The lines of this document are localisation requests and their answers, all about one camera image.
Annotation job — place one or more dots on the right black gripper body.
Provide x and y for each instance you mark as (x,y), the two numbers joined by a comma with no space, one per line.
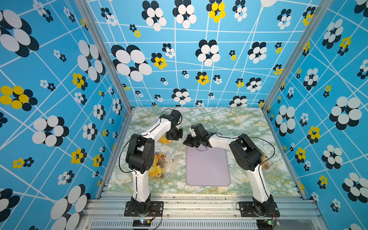
(197,140)

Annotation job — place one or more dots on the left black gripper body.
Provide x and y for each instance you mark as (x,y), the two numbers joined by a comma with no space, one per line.
(176,134)

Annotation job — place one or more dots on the ziploc bag of cookies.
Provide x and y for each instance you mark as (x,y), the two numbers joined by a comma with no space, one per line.
(163,139)

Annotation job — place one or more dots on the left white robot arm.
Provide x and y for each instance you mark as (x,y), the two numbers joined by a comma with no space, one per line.
(140,156)

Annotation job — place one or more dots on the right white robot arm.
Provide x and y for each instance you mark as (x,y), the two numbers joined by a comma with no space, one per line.
(249,157)

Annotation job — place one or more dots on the near left ziploc cookie bag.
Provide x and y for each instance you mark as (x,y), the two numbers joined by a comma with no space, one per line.
(164,166)

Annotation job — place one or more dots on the ziploc cookie bag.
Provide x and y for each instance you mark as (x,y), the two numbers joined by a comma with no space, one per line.
(269,168)
(164,166)

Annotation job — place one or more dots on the right ziploc cookie bag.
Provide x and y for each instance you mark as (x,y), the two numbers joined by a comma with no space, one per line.
(269,168)

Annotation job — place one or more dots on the lilac rectangular tray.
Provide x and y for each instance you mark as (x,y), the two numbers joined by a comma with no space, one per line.
(207,167)

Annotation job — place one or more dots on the left green circuit board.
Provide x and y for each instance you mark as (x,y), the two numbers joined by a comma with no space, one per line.
(141,224)

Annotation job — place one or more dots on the green circuit board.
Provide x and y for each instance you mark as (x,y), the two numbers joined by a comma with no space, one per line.
(266,224)
(141,224)

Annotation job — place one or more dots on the right green circuit board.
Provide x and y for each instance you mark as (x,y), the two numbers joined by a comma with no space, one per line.
(266,224)

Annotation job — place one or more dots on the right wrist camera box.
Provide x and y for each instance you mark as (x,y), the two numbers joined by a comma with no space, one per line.
(198,130)

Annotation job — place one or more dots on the aluminium front rail frame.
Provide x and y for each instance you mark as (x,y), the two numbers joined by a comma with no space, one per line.
(201,212)

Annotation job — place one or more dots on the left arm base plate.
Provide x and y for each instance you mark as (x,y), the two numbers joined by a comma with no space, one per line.
(148,209)

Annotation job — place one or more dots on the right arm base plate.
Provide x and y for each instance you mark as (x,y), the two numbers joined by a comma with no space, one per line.
(251,209)

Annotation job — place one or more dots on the left aluminium corner post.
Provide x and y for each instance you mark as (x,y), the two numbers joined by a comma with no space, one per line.
(97,38)

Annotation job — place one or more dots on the aluminium corner post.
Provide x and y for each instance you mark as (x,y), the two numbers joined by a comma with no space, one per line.
(97,38)
(304,39)

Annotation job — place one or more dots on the right aluminium corner post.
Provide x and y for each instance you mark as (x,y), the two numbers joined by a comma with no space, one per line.
(304,39)

